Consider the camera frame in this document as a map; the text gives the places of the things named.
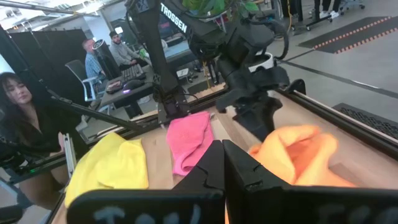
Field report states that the black overhead rig frame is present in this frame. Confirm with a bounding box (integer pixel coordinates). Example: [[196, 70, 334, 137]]
[[0, 0, 150, 187]]

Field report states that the yellow microfiber towel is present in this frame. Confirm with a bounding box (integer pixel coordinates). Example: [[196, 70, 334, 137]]
[[64, 132, 149, 208]]

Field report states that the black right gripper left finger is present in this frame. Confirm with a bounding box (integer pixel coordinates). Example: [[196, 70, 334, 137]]
[[67, 139, 225, 224]]

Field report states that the orange microfiber towel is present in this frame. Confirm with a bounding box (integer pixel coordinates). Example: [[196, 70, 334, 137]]
[[248, 124, 357, 188]]

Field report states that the pink microfiber towel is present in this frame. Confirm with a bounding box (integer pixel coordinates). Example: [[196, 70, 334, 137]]
[[166, 111, 215, 177]]

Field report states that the black orange-striped floor mat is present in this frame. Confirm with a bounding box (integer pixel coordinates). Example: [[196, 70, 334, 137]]
[[297, 15, 398, 55]]

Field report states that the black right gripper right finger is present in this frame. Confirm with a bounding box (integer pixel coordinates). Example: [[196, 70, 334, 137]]
[[223, 139, 398, 224]]

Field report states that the black cylinder device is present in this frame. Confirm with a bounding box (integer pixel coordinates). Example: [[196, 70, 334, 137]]
[[92, 39, 122, 79]]

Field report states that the person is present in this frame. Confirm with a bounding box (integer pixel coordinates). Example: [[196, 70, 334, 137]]
[[81, 39, 107, 91], [313, 0, 341, 19], [0, 71, 71, 211], [108, 30, 149, 71]]

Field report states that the white office chair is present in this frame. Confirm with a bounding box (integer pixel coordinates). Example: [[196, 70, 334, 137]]
[[64, 59, 100, 103]]

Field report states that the black room partition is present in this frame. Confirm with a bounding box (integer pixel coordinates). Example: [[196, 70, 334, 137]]
[[9, 29, 88, 105]]

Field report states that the black mesh computer tower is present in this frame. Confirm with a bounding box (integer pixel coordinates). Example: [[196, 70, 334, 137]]
[[331, 102, 398, 140]]

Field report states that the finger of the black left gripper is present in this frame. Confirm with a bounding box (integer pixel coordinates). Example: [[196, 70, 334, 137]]
[[232, 102, 259, 134], [251, 96, 284, 142]]

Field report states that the green leafy indoor tree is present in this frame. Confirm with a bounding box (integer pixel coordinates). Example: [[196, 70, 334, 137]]
[[182, 0, 259, 18]]

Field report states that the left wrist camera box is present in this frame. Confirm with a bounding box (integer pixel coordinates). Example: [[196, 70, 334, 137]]
[[228, 23, 276, 65]]

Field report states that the white plant pot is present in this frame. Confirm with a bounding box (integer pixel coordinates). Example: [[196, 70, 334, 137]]
[[248, 52, 275, 73]]

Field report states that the black computer mouse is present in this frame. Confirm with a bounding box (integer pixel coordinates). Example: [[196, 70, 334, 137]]
[[123, 79, 146, 93]]

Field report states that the black computer keyboard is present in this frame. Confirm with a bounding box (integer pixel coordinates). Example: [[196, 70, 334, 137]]
[[120, 63, 147, 84]]

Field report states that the grey office desk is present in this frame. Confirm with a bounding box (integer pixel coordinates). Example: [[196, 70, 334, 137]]
[[99, 63, 156, 119]]

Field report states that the black rolling stand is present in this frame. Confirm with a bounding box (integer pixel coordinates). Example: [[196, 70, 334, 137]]
[[292, 0, 333, 32]]

